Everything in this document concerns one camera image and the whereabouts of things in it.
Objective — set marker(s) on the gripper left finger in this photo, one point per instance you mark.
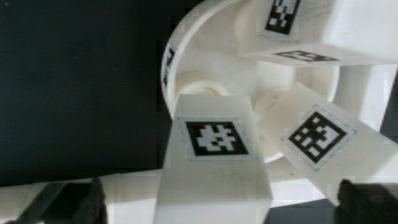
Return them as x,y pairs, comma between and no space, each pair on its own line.
67,204

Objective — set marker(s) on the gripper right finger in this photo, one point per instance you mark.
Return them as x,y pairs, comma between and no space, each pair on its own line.
368,203

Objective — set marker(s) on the white stool leg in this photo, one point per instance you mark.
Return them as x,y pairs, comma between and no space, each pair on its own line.
334,148
318,32
213,187

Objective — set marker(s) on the white round stool seat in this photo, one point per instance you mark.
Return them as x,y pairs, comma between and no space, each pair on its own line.
204,70

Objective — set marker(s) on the white front fence bar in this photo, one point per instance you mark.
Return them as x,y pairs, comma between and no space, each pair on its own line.
300,206

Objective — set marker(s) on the white fence bar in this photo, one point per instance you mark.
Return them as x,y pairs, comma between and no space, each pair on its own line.
300,206
364,90

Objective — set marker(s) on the white right fence bar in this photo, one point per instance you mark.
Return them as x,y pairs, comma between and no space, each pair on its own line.
364,90

